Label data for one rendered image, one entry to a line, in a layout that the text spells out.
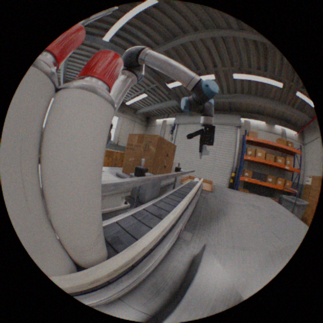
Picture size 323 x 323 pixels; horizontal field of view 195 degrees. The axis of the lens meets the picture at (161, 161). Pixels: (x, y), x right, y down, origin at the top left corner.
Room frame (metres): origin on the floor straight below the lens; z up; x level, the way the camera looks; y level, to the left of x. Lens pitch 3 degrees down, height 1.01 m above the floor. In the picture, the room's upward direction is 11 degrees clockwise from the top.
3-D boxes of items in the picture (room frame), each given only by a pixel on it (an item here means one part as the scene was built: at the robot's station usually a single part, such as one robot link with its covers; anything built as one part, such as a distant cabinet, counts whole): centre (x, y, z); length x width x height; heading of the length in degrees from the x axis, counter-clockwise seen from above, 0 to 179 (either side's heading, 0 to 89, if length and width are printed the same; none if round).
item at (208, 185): (0.79, -0.37, 0.85); 0.30 x 0.26 x 0.04; 150
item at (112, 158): (3.36, 2.02, 0.45); 1.20 x 0.84 x 0.89; 54
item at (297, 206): (0.33, -2.52, 0.48); 0.89 x 0.63 x 0.96; 71
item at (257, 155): (1.78, -3.84, 1.26); 2.78 x 0.61 x 2.51; 52
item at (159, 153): (0.68, 0.08, 0.99); 0.30 x 0.24 x 0.27; 152
